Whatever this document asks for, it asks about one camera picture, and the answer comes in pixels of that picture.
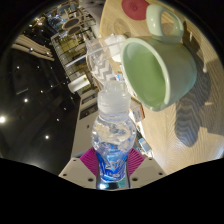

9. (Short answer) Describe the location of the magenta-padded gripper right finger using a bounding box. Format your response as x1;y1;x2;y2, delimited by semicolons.
126;147;167;189

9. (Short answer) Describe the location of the grey white chevron cushion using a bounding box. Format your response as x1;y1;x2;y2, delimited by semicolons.
91;62;122;85

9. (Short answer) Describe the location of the group of ceiling spotlights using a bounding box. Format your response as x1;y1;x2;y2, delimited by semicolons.
0;19;63;141

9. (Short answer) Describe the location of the flat round red coaster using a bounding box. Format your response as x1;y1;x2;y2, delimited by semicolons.
121;0;151;22

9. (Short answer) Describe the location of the white round column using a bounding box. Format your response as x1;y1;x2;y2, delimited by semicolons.
67;74;93;95

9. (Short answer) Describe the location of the clear blue-labelled water bottle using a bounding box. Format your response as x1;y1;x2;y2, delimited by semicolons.
90;79;138;191

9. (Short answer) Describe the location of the yellow bordered card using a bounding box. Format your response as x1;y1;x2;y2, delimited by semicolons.
130;105;147;123

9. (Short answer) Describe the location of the group of dining chairs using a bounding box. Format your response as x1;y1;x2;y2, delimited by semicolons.
49;0;96;38

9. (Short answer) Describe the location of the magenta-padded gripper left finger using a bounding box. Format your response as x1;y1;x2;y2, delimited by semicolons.
58;147;100;188

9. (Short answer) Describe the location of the pale green ceramic mug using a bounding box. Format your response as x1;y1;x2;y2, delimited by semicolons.
119;3;199;113

